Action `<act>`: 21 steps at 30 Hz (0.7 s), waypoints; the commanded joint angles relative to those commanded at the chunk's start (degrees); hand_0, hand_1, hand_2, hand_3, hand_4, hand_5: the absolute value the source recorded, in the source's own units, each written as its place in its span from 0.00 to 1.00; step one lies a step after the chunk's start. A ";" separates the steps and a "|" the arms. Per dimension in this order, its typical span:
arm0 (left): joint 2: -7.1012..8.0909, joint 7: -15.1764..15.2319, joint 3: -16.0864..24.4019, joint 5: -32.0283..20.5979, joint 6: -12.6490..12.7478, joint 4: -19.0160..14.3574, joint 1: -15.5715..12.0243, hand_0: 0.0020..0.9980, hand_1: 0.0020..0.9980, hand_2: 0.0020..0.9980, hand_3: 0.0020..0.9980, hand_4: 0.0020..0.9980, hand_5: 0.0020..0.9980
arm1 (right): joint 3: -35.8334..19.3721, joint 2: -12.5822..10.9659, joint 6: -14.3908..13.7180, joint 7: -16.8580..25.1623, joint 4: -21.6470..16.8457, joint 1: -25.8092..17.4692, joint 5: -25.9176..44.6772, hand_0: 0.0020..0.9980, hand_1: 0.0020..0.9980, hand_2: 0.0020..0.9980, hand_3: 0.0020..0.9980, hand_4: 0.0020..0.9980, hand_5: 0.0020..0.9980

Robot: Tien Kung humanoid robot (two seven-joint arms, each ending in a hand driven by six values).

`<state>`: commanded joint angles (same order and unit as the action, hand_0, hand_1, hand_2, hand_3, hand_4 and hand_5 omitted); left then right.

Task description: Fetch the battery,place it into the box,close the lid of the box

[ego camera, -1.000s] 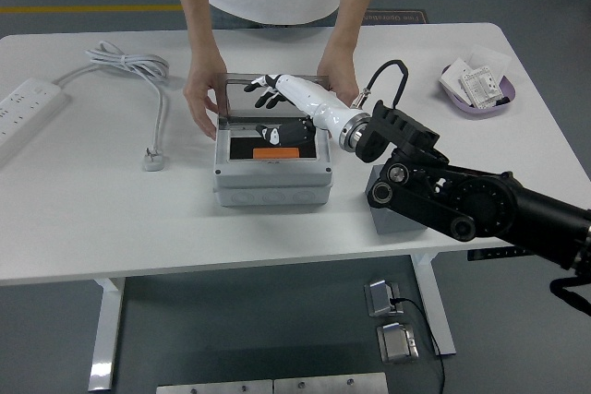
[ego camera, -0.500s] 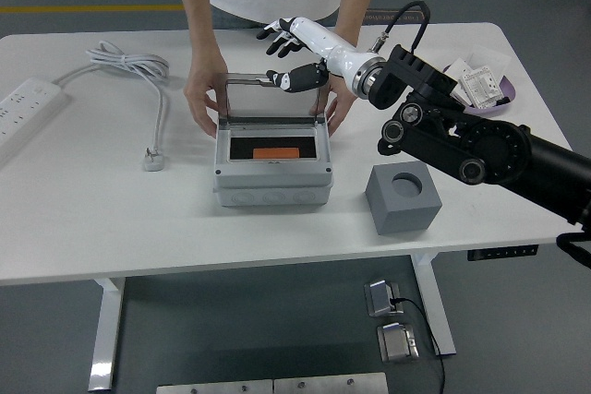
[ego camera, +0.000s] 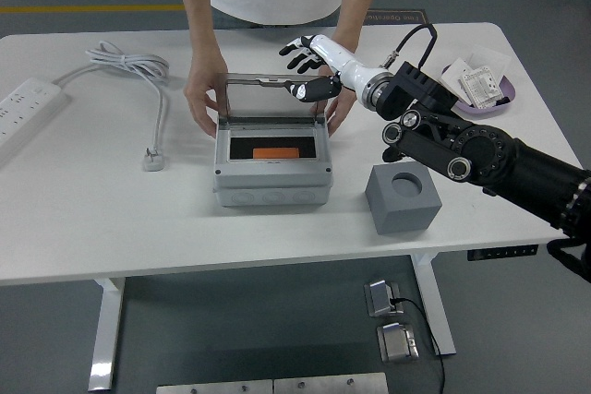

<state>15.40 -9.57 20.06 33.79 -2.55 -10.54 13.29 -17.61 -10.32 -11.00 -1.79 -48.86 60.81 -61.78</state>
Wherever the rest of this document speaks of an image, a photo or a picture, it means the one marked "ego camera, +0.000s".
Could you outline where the person's left hand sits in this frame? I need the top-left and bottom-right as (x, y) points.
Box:
(325, 85), (359, 139)

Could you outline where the transparent hinged box lid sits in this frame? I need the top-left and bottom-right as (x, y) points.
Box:
(216, 71), (327, 122)

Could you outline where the black floor cable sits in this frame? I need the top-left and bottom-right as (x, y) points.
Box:
(392, 296), (447, 394)

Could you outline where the white table leg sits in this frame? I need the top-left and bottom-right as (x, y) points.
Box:
(87, 276), (127, 391)
(412, 253), (457, 358)

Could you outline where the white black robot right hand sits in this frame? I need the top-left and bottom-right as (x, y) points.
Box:
(278, 33), (388, 104)

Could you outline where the metal floor plate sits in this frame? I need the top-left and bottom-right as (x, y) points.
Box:
(272, 372), (389, 394)
(155, 378), (274, 394)

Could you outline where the grey foam block holder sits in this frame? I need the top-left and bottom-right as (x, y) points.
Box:
(364, 162), (443, 235)

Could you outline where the metal floor socket with plug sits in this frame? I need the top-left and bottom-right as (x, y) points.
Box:
(364, 277), (407, 318)

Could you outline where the person's right hand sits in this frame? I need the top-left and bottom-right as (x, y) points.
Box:
(183, 59), (230, 139)

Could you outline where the white power strip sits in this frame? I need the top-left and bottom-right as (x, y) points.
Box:
(0, 78), (70, 164)

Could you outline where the orange cylindrical battery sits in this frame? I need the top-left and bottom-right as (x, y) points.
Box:
(252, 147), (300, 161)

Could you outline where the dark floor sign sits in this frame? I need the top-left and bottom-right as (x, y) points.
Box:
(365, 8), (430, 26)

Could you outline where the white power cord with plug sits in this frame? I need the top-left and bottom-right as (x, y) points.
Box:
(53, 41), (173, 173)

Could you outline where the large plain white packet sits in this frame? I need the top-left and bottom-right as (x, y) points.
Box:
(464, 44), (512, 77)

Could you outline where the printed white packet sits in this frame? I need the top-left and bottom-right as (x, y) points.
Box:
(459, 66), (504, 110)

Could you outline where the black table control panel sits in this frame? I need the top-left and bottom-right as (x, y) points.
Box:
(466, 245), (539, 261)

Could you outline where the purple shallow dish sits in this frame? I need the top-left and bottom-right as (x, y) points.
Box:
(440, 63), (518, 120)

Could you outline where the grey plastic junction box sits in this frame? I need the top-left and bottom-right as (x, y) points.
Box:
(212, 114), (334, 209)

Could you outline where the small plain white packet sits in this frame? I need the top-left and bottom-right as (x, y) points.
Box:
(440, 57), (472, 101)

